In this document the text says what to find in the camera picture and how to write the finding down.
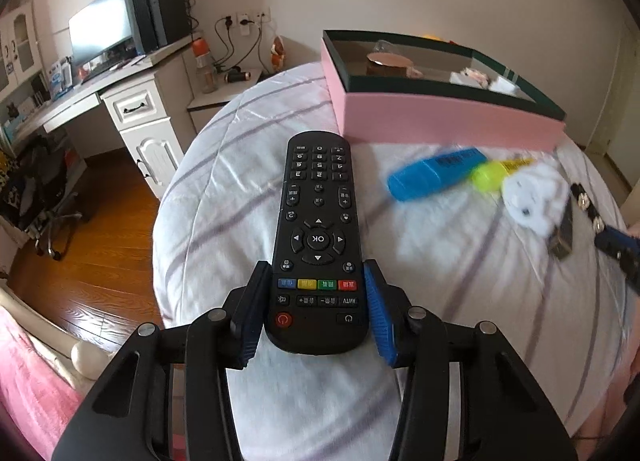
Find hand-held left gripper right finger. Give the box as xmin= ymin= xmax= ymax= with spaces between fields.
xmin=362 ymin=259 xmax=581 ymax=461

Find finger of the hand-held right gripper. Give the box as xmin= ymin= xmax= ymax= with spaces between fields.
xmin=612 ymin=251 xmax=640 ymax=297
xmin=594 ymin=226 xmax=640 ymax=262

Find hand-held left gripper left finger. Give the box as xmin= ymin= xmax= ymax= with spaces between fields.
xmin=50 ymin=261 xmax=273 ymax=461

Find dark patterned case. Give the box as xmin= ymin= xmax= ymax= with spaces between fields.
xmin=547 ymin=198 xmax=575 ymax=259

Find white round gadget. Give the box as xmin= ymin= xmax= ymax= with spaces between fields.
xmin=501 ymin=164 xmax=571 ymax=237

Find black remote control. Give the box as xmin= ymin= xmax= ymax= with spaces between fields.
xmin=264 ymin=130 xmax=372 ymax=356

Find yellow highlighter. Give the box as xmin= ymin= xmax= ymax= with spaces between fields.
xmin=472 ymin=156 xmax=536 ymax=193

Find blue highlighter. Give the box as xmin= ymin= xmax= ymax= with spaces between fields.
xmin=387 ymin=146 xmax=488 ymax=203

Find white charger block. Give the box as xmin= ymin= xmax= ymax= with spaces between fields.
xmin=487 ymin=76 xmax=521 ymax=94

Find pink cardboard box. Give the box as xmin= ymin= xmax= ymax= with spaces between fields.
xmin=320 ymin=30 xmax=568 ymax=152

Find small copper-lidded jar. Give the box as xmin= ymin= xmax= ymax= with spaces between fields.
xmin=365 ymin=52 xmax=416 ymax=77

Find striped white quilt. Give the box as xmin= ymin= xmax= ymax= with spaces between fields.
xmin=152 ymin=61 xmax=631 ymax=461

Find white door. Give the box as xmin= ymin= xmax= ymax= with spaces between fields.
xmin=585 ymin=21 xmax=631 ymax=157

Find white side table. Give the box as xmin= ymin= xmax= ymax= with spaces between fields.
xmin=187 ymin=68 xmax=263 ymax=114

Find pink fuzzy blanket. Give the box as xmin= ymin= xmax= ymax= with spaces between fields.
xmin=0 ymin=306 xmax=86 ymax=461

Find black office chair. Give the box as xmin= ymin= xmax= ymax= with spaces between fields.
xmin=0 ymin=134 xmax=86 ymax=262

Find white desk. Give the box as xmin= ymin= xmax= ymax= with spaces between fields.
xmin=0 ymin=36 xmax=206 ymax=199

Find orange-capped clear bottle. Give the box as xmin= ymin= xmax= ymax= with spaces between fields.
xmin=191 ymin=37 xmax=219 ymax=94

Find orange snack bag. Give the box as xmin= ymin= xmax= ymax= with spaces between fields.
xmin=270 ymin=36 xmax=288 ymax=73

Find blue white box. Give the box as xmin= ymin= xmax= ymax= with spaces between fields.
xmin=47 ymin=57 xmax=73 ymax=97

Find black computer tower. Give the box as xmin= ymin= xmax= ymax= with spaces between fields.
xmin=129 ymin=0 xmax=193 ymax=54

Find black computer monitor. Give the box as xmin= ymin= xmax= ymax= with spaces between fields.
xmin=67 ymin=0 xmax=136 ymax=64

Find white hutch cabinet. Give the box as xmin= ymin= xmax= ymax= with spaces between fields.
xmin=0 ymin=0 xmax=43 ymax=107

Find cream bed frame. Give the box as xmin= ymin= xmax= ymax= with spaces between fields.
xmin=0 ymin=286 xmax=108 ymax=382

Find black power cables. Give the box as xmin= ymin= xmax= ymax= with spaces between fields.
xmin=214 ymin=16 xmax=268 ymax=74

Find white wall socket panel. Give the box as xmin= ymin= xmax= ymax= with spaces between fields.
xmin=220 ymin=6 xmax=273 ymax=34

